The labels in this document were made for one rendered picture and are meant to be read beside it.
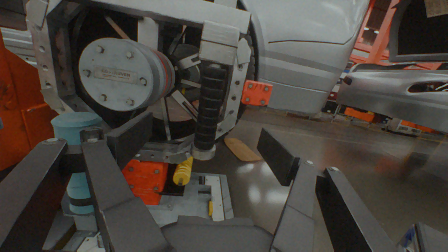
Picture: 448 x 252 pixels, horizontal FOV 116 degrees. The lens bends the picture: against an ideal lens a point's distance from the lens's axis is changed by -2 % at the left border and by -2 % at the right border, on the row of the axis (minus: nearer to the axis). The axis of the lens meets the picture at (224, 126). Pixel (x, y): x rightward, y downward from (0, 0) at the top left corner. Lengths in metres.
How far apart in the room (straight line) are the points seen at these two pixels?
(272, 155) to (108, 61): 0.31
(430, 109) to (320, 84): 1.65
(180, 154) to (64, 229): 0.69
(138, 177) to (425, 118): 2.63
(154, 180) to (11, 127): 0.43
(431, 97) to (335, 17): 1.70
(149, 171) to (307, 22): 1.01
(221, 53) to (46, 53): 0.47
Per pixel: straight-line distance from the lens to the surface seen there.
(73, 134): 0.45
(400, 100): 2.63
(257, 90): 0.47
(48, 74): 0.60
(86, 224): 1.04
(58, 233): 1.06
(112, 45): 0.34
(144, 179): 0.59
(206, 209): 0.99
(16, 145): 0.77
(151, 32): 0.48
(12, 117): 0.74
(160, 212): 0.87
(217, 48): 0.22
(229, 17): 0.27
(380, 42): 4.83
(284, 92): 0.97
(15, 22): 0.42
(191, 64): 0.55
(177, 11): 0.27
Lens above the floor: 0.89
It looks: 19 degrees down
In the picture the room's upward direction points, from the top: 11 degrees clockwise
